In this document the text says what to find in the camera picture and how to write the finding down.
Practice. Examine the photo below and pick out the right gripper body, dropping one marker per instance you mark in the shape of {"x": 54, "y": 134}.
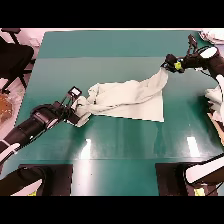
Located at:
{"x": 171, "y": 62}

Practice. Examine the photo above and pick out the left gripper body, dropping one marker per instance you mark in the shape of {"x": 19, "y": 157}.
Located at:
{"x": 68, "y": 111}

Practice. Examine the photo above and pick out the white shirt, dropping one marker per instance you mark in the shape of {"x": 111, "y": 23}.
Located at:
{"x": 133, "y": 100}

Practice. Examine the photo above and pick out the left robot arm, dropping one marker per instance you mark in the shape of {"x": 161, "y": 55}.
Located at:
{"x": 31, "y": 125}

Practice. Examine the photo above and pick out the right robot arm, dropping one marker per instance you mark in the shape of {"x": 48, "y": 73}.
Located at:
{"x": 205, "y": 56}

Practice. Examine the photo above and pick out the white garment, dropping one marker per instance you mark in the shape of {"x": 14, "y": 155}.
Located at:
{"x": 216, "y": 100}
{"x": 213, "y": 35}

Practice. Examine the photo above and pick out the black office chair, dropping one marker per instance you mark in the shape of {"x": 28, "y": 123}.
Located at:
{"x": 13, "y": 58}

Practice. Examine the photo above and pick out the brown garment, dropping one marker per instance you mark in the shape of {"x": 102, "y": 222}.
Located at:
{"x": 218, "y": 128}

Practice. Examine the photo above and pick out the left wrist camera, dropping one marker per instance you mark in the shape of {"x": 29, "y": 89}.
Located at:
{"x": 75, "y": 91}

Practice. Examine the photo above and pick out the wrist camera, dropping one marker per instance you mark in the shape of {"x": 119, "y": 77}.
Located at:
{"x": 192, "y": 41}
{"x": 75, "y": 91}

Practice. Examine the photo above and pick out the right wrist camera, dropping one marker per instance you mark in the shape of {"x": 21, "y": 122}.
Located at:
{"x": 192, "y": 41}

